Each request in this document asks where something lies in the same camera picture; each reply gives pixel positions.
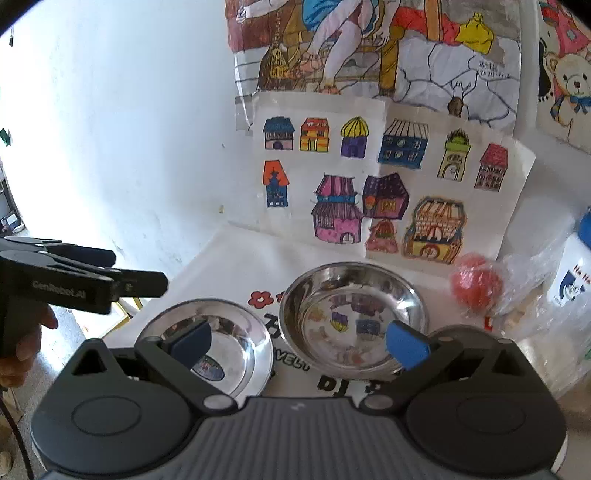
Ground stainless steel bowl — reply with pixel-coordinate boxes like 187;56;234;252
279;262;428;377

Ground coloured bear drawing poster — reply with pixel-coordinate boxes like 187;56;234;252
536;0;591;148

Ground coloured child drawing poster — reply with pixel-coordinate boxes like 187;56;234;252
224;0;522;134

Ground person's left hand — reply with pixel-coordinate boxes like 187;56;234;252
0;307;59;389

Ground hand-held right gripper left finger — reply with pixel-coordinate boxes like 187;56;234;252
60;318;241;414

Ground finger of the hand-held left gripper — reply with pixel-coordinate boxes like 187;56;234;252
51;257;168;302
0;237;116;268

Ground coloured houses drawing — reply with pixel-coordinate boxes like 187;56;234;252
252;92;536;273

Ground white printed table mat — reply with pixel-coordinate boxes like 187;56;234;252
102;222;509;402

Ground clear plastic bag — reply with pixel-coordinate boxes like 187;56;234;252
496;203;591;402

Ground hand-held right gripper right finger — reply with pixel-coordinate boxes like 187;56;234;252
358;320;536;414

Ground white box with yellow edges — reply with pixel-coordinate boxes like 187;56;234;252
99;295;144;334

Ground cluttered shelf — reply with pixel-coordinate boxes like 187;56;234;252
0;175;24;236

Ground stainless steel plate with sticker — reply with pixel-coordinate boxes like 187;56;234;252
137;298;274;398

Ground black cable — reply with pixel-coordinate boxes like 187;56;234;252
0;397;29;480

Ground red ball in plastic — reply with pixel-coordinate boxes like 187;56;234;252
450;253;504;311

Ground white bottle with blue lid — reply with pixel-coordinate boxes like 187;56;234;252
549;212;591;319

